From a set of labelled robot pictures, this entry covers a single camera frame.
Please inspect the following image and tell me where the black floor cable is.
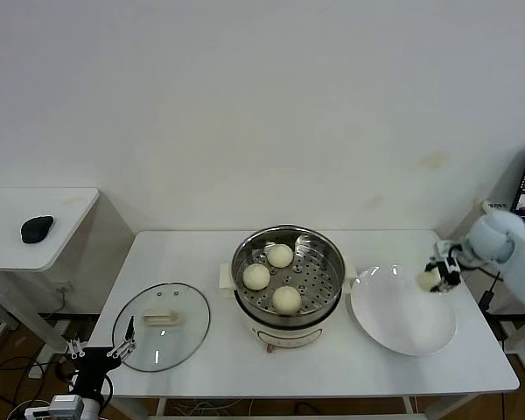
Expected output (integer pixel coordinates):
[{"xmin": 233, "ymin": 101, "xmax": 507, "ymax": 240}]
[{"xmin": 0, "ymin": 354, "xmax": 43, "ymax": 420}]

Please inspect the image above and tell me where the white round plate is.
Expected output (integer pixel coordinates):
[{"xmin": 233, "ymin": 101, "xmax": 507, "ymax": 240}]
[{"xmin": 349, "ymin": 263, "xmax": 459, "ymax": 358}]

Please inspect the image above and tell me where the white main work table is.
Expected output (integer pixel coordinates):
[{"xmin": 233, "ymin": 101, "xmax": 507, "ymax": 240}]
[{"xmin": 68, "ymin": 230, "xmax": 521, "ymax": 420}]

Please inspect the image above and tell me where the glass lid with cream handle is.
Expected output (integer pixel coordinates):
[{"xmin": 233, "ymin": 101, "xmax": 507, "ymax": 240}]
[{"xmin": 112, "ymin": 282, "xmax": 212, "ymax": 373}]

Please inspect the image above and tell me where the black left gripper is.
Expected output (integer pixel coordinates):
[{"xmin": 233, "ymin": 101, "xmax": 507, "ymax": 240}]
[{"xmin": 66, "ymin": 315, "xmax": 137, "ymax": 380}]

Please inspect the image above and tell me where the white side table with mouse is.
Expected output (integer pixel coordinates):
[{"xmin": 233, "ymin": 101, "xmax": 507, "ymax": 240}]
[{"xmin": 0, "ymin": 187, "xmax": 101, "ymax": 382}]

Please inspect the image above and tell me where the white steamed baozi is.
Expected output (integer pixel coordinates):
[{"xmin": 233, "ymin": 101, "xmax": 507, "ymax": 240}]
[
  {"xmin": 242, "ymin": 263, "xmax": 272, "ymax": 291},
  {"xmin": 415, "ymin": 269, "xmax": 442, "ymax": 293},
  {"xmin": 270, "ymin": 286, "xmax": 302, "ymax": 316},
  {"xmin": 266, "ymin": 243, "xmax": 295, "ymax": 269}
]

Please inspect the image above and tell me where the white cable bundle under table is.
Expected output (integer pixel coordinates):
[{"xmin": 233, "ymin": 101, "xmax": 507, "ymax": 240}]
[{"xmin": 170, "ymin": 398, "xmax": 257, "ymax": 417}]

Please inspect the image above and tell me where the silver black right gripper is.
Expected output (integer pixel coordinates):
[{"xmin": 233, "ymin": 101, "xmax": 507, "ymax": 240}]
[{"xmin": 423, "ymin": 240, "xmax": 464, "ymax": 294}]

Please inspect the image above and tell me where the black cable with power adapter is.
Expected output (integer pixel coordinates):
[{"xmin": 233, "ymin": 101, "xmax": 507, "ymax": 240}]
[{"xmin": 479, "ymin": 270, "xmax": 502, "ymax": 312}]

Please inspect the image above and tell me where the cream electric cooker base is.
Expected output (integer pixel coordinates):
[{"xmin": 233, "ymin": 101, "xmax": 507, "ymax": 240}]
[{"xmin": 220, "ymin": 279, "xmax": 355, "ymax": 354}]

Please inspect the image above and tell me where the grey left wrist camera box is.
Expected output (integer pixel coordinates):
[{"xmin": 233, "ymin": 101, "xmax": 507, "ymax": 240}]
[{"xmin": 24, "ymin": 393, "xmax": 85, "ymax": 420}]

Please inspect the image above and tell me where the black computer mouse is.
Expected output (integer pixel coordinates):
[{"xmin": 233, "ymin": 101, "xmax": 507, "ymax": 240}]
[{"xmin": 20, "ymin": 215, "xmax": 55, "ymax": 245}]

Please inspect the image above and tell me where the stainless steel steamer basket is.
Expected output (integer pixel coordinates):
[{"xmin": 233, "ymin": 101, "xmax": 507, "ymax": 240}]
[{"xmin": 218, "ymin": 225, "xmax": 358, "ymax": 327}]

